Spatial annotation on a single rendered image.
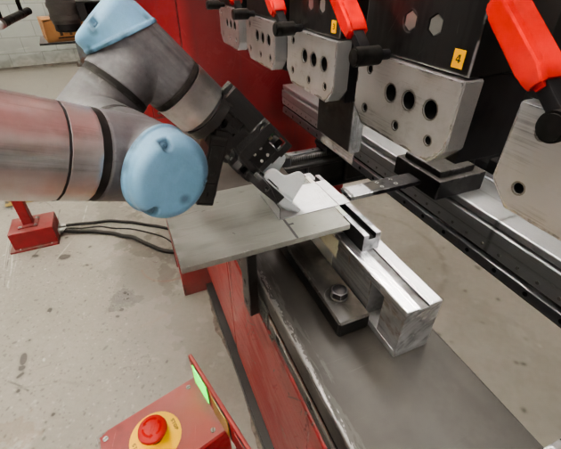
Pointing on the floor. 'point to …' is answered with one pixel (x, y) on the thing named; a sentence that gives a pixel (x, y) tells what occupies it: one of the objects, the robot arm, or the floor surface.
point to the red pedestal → (32, 230)
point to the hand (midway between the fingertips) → (283, 200)
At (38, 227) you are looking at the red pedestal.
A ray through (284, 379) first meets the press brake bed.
